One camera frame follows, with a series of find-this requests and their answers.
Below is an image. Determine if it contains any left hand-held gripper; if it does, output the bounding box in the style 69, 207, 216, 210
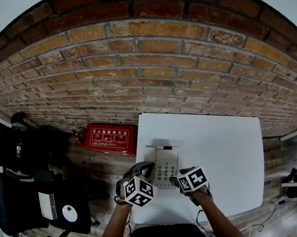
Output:
113, 161, 161, 210

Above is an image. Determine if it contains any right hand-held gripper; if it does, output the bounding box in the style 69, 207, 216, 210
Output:
168, 165, 213, 209

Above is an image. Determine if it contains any white desk telephone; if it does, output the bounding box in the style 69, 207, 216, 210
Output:
142, 142, 183, 192

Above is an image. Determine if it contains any person's left forearm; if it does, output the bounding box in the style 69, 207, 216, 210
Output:
90, 203, 135, 237

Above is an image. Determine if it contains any person's right forearm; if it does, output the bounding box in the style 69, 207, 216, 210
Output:
195, 187, 245, 237

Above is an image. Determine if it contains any white square table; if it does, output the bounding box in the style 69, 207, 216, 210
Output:
124, 103, 269, 225

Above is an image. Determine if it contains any red fire extinguisher box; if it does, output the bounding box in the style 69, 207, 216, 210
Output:
83, 119, 140, 159

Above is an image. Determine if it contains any red fire extinguisher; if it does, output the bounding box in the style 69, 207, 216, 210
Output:
72, 128, 87, 145

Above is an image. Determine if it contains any white round plate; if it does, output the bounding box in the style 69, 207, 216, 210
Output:
61, 204, 79, 223

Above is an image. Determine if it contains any white flat box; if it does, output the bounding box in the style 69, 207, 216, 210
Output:
38, 190, 58, 222

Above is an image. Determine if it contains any white side table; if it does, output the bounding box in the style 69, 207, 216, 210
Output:
279, 124, 297, 142

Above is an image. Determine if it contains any small labelled bottle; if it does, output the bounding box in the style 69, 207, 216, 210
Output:
14, 137, 23, 159

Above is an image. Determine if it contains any thin black cable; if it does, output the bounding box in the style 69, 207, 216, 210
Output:
195, 207, 215, 237
119, 211, 134, 237

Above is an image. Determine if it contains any black floor cable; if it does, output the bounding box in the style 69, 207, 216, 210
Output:
237, 202, 280, 233

